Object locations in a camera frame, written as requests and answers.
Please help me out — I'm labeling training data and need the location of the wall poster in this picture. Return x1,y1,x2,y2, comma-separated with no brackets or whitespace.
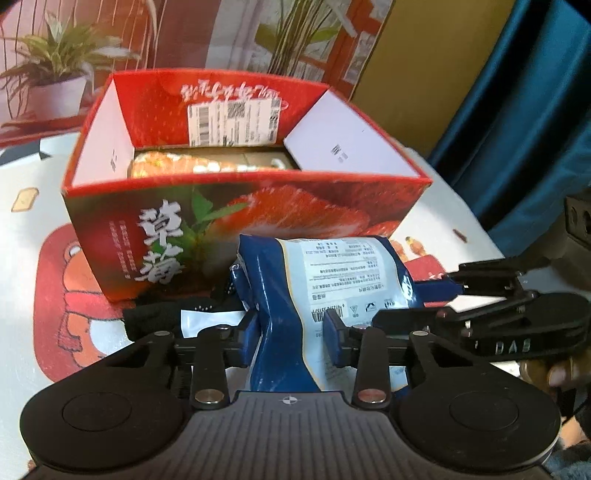
0,0,399,148

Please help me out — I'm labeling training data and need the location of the black cloth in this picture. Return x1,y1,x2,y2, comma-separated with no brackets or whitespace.
122,261,245,342

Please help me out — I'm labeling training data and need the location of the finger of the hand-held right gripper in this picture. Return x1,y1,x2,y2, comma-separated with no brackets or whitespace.
449,259,539,301
372,295,525,339

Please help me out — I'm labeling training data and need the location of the red strawberry print box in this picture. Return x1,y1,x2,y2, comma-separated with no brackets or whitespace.
62,69,432,303

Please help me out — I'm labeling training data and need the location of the bear print tablecloth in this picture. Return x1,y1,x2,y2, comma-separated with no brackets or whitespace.
0,124,509,480

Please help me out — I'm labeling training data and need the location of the blue curtain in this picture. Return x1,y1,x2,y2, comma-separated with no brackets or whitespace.
428,0,591,234

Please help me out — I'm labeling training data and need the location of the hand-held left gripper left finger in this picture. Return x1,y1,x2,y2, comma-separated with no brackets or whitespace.
99,310,265,409

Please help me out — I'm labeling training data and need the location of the white packet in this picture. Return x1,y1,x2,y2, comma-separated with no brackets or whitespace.
181,311,245,340

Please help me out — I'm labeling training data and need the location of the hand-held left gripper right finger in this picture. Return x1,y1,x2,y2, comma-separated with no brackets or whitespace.
323,309,490,411

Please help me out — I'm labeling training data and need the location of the orange snack packet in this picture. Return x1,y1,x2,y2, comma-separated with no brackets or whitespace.
127,150,232,178

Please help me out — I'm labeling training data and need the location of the person's right hand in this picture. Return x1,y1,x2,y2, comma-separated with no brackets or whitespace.
519,356,583,403

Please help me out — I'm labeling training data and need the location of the blue snack packet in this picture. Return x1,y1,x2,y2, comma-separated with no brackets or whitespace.
228,235,462,393

